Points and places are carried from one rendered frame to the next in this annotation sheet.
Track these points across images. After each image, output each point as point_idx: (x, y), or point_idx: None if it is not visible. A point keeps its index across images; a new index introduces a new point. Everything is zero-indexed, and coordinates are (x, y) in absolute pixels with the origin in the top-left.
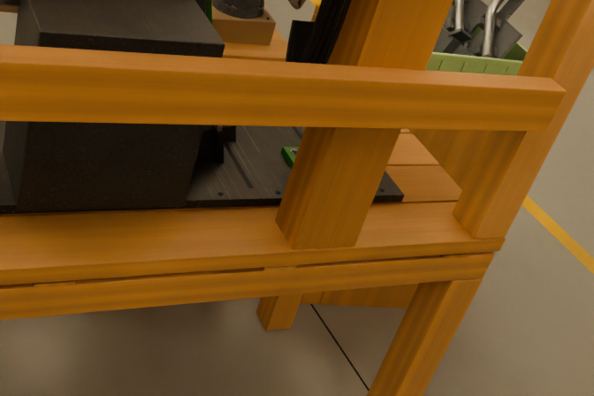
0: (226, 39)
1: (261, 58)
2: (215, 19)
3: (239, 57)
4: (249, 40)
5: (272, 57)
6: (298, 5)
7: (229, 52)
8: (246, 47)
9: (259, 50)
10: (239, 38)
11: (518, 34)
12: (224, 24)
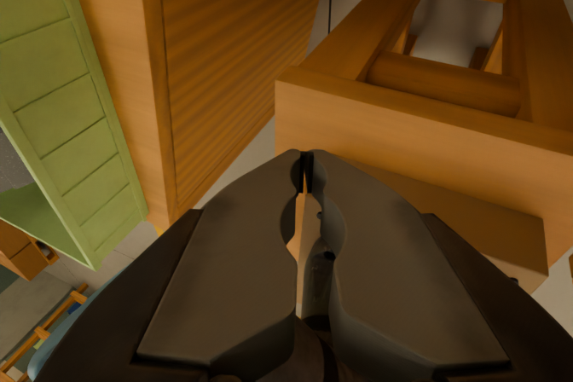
0: (456, 199)
1: (396, 107)
2: (509, 264)
3: (471, 125)
4: (386, 177)
5: (356, 104)
6: (318, 154)
7: (494, 150)
8: (408, 160)
9: (378, 138)
10: (415, 189)
11: None
12: (471, 239)
